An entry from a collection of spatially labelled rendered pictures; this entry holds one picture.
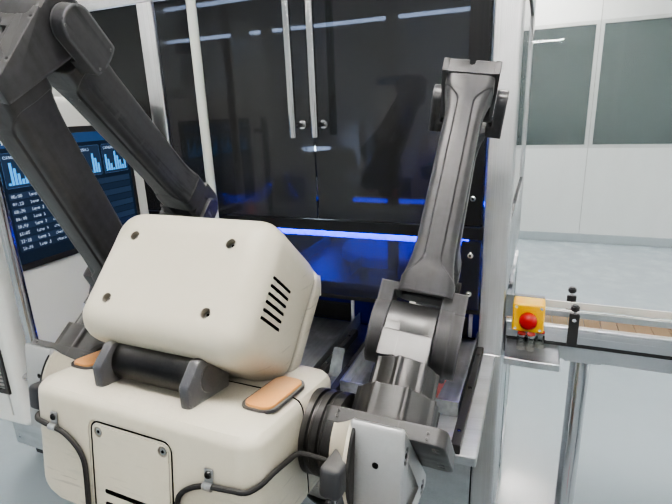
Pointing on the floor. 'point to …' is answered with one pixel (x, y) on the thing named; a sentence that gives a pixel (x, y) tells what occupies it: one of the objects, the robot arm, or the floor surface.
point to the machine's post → (498, 233)
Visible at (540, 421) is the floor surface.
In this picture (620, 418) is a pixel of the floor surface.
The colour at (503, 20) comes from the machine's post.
